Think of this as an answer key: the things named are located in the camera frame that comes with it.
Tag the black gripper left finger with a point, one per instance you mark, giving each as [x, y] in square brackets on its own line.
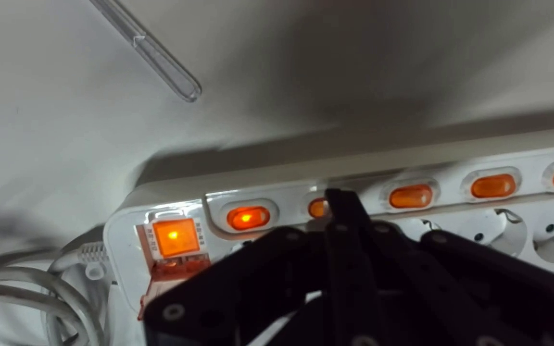
[239, 289]

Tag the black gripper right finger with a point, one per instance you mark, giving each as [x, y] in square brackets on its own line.
[456, 289]

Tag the orange oval rocker switch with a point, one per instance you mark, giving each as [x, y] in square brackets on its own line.
[249, 218]
[410, 197]
[318, 208]
[493, 185]

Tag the white multi-socket power strip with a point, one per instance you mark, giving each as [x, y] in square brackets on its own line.
[277, 183]

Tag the square orange main switch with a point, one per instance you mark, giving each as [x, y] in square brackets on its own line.
[173, 237]

